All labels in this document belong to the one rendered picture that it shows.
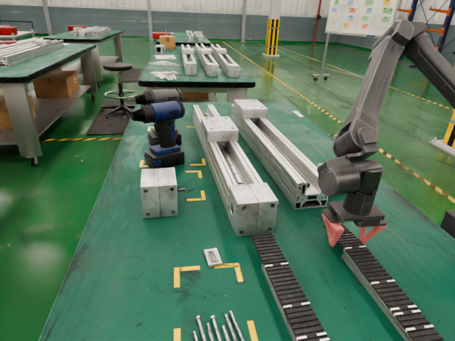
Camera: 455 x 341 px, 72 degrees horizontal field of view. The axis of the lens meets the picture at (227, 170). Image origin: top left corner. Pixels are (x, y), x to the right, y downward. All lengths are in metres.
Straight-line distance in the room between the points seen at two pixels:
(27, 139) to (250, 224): 2.55
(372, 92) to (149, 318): 0.66
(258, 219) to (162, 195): 0.25
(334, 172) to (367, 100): 0.22
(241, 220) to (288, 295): 0.22
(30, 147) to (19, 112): 0.30
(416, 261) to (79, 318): 0.71
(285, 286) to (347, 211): 0.21
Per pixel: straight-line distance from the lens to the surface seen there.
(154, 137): 1.24
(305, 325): 0.59
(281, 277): 0.65
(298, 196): 0.90
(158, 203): 0.83
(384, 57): 0.91
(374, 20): 6.55
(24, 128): 3.07
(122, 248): 0.77
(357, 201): 0.71
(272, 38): 11.05
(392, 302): 0.68
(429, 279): 0.82
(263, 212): 0.76
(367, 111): 0.76
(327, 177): 0.65
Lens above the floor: 1.27
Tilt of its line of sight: 27 degrees down
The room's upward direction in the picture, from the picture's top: 2 degrees clockwise
